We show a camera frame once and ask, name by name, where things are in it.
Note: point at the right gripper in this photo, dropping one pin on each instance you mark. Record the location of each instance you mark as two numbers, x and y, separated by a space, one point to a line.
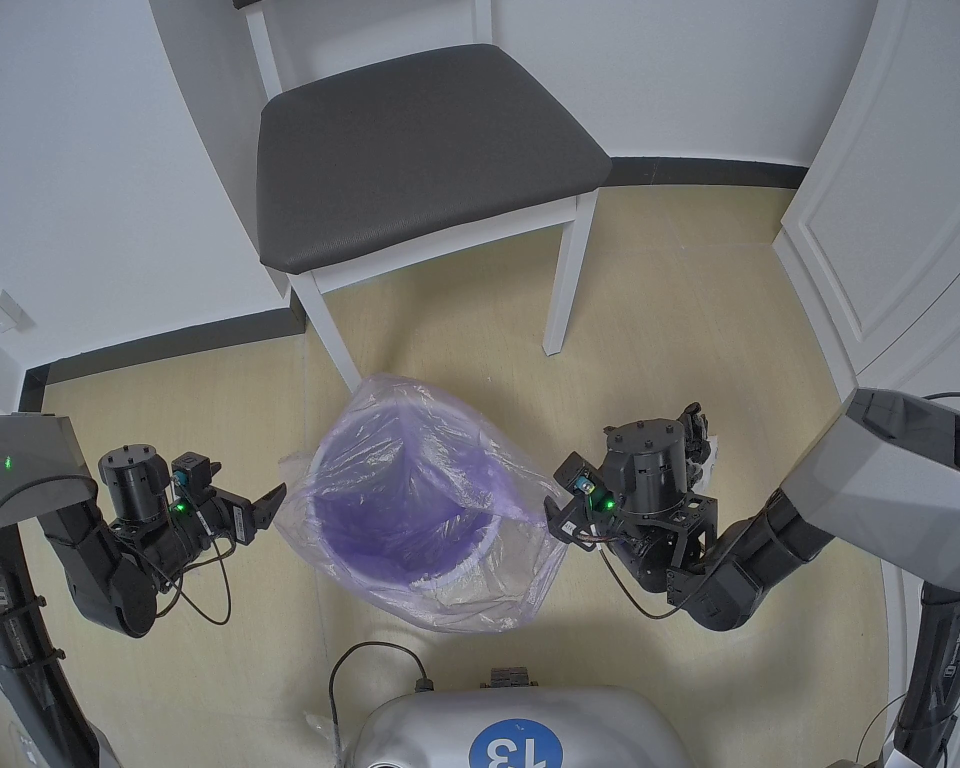
577 525

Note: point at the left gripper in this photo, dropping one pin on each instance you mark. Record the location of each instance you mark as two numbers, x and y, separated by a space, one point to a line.
236 517

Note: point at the black plastic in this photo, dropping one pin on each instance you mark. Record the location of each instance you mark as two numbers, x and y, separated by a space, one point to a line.
697 442

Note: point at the purple plastic bag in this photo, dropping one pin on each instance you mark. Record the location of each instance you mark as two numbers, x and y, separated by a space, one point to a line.
420 465

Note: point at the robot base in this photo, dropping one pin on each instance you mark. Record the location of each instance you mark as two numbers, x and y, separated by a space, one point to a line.
525 720

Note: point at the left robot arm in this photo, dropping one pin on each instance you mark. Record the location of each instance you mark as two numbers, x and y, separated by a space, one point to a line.
90 555

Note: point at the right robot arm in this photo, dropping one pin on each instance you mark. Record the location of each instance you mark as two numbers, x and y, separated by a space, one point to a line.
862 465

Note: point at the small clear plastic scrap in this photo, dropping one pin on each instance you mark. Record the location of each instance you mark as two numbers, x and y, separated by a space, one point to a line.
319 726

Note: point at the white chair with grey seat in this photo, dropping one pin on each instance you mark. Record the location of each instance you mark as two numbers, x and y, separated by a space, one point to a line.
420 150

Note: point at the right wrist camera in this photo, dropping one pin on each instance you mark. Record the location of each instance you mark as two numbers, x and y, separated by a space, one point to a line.
577 476

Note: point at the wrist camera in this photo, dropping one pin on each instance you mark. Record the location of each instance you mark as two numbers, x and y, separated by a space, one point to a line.
193 474
577 476

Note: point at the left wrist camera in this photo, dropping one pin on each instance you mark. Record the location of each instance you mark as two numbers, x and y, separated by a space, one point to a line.
193 474

